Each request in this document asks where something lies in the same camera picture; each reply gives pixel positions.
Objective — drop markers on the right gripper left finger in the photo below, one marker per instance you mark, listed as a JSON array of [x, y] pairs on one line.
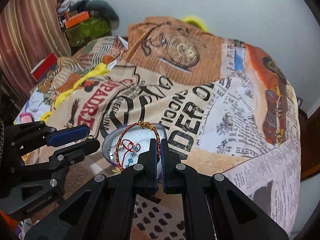
[[102, 208]]

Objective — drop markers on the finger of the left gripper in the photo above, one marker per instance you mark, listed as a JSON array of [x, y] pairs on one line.
[[67, 135], [73, 154]]

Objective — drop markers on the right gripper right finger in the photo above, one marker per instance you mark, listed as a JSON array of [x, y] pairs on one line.
[[213, 207]]

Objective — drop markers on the purple heart jewelry box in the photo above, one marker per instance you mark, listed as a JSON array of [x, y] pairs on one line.
[[135, 141]]

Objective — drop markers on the red white box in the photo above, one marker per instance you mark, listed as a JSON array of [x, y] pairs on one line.
[[44, 67]]

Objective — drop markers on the newspaper print bed cover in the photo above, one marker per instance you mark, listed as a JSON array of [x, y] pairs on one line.
[[223, 105]]

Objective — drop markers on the striped red curtain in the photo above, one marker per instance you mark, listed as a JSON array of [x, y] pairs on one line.
[[30, 31]]

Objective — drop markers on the green patterned cloth box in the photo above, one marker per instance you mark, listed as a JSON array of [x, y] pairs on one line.
[[90, 29]]

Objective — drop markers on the orange box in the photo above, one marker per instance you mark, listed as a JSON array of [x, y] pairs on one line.
[[76, 19]]

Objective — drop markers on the brown wooden wardrobe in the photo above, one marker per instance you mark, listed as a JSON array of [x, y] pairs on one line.
[[309, 140]]

